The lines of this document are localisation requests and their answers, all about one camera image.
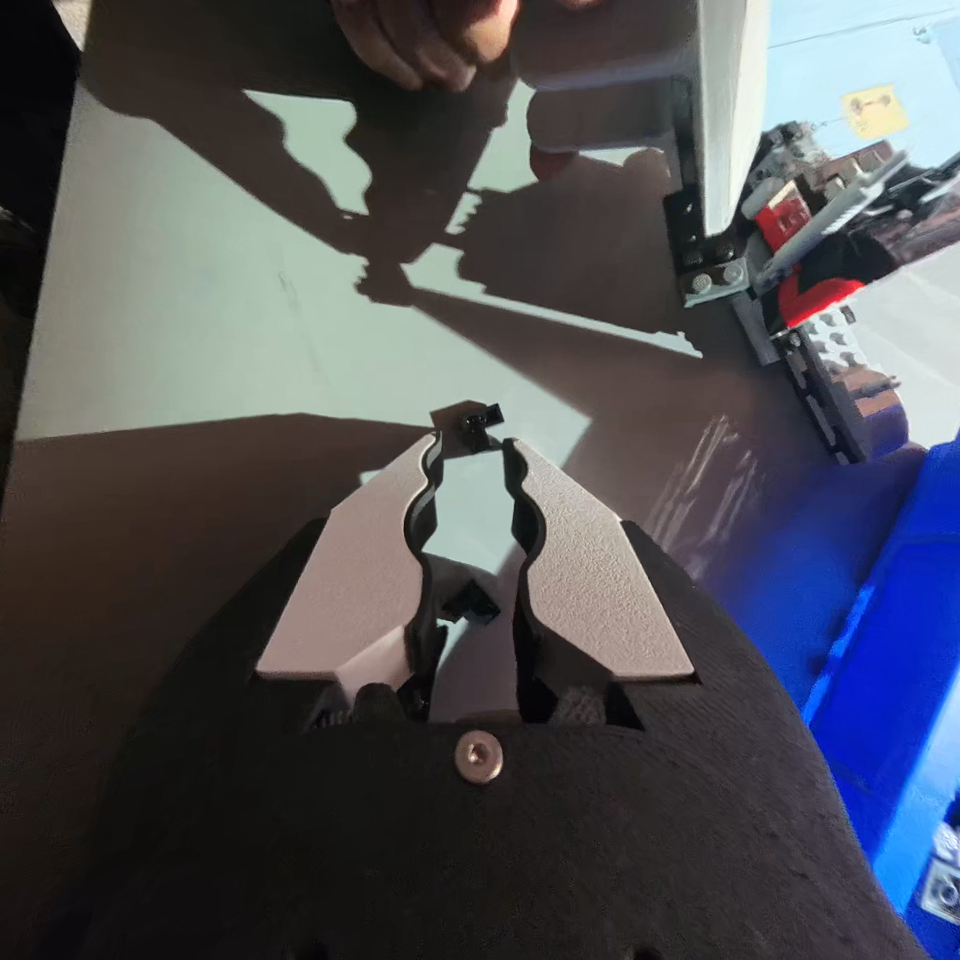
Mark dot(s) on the small black corner brick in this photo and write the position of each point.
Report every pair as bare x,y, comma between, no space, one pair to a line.
472,600

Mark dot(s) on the toy brick truck model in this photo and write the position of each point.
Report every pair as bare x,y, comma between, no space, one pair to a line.
817,292

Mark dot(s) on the light blue instruction booklet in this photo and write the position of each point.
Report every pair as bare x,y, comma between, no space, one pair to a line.
825,60

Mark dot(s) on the person's left hand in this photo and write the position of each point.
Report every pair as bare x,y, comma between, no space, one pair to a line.
420,37

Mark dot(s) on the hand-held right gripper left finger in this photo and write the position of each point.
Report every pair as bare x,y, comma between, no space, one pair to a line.
352,600

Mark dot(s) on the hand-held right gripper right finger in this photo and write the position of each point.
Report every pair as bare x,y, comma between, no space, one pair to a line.
600,600

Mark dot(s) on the blue plastic bin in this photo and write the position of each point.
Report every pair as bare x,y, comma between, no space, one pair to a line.
900,600

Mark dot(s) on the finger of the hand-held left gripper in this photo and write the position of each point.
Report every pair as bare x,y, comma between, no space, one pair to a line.
600,120
727,90

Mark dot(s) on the black jacket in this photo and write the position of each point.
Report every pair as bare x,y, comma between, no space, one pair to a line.
30,112

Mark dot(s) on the small dark brick piece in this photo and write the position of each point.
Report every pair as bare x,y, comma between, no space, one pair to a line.
476,427

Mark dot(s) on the pile of mixed toy bricks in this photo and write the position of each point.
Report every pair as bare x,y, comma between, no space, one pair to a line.
945,885

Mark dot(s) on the black studded brick plate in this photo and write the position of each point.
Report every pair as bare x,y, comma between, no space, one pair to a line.
709,251

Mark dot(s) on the light grey brick plate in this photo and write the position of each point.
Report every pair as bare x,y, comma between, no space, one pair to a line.
712,285

